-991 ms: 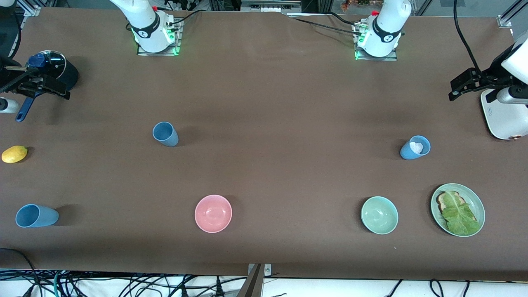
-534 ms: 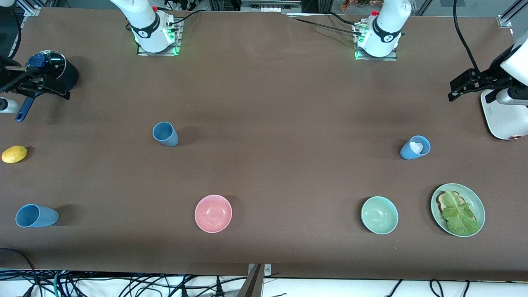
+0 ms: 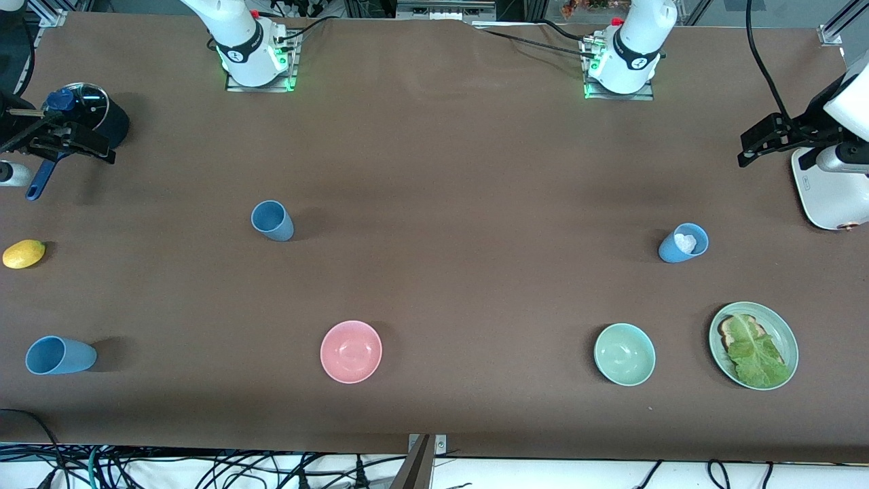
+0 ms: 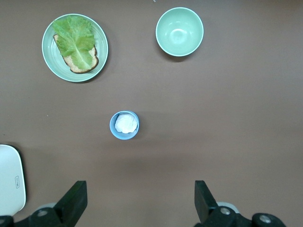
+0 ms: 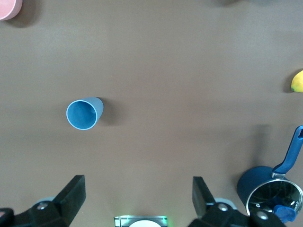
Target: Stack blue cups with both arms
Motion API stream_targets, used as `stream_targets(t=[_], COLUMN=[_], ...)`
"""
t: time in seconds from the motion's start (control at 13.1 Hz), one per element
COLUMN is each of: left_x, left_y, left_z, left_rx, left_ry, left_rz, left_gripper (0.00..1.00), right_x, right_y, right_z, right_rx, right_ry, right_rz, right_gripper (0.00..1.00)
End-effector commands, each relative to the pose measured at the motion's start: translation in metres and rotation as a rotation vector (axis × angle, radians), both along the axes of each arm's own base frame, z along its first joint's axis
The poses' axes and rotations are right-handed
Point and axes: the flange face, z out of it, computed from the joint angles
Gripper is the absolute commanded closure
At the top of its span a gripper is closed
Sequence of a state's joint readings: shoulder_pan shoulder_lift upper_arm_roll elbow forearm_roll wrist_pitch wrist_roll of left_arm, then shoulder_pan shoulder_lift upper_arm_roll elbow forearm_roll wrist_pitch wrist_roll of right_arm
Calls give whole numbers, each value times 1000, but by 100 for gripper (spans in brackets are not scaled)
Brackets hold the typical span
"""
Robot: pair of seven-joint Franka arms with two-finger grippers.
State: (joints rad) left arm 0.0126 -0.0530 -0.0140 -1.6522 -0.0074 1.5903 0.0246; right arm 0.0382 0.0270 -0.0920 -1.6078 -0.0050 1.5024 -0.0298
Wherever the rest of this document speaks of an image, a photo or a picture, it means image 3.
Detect blue cup with white filling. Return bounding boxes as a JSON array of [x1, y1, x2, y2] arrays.
[[658, 222, 709, 264]]

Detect glass lid with blue knob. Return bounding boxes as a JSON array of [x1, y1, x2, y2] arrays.
[[42, 82, 110, 133]]

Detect dark blue saucepan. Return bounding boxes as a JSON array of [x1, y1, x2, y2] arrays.
[[26, 81, 130, 202]]

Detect white toaster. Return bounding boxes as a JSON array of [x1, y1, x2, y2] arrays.
[[791, 146, 869, 232]]

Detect yellow lemon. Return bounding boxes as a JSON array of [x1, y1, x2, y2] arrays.
[[2, 239, 46, 270]]

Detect toast slice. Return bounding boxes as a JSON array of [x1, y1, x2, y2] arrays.
[[718, 314, 787, 367]]

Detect pale green plate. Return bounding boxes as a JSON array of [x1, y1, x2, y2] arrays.
[[709, 302, 800, 391]]

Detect green lettuce leaf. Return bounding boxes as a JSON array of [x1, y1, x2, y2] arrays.
[[726, 314, 792, 388]]

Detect orange artificial flowers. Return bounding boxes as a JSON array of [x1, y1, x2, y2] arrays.
[[560, 0, 632, 20]]

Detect pale green bowl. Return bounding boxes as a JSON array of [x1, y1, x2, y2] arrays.
[[593, 323, 657, 387]]

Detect brown table cloth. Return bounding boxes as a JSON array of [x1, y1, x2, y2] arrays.
[[0, 10, 869, 464]]

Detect grey box behind table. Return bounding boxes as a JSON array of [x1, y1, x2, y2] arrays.
[[396, 0, 498, 21]]

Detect pink bowl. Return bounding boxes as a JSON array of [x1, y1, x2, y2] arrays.
[[320, 320, 383, 384]]

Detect aluminium frame profile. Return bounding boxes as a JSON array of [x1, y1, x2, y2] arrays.
[[818, 0, 869, 47], [37, 0, 69, 28]]

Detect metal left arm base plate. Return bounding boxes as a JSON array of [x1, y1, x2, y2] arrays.
[[582, 37, 656, 102]]

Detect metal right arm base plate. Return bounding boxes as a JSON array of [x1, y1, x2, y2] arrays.
[[225, 31, 298, 92]]

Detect black right arm base cable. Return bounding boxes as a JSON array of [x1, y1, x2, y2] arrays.
[[275, 15, 335, 43]]

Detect black arm base cable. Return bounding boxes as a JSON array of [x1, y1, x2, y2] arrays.
[[475, 19, 598, 60], [275, 15, 335, 43]]

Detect black left arm base cable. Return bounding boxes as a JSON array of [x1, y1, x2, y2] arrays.
[[475, 19, 598, 60]]

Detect black floor cable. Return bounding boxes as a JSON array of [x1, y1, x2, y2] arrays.
[[0, 407, 65, 489]]

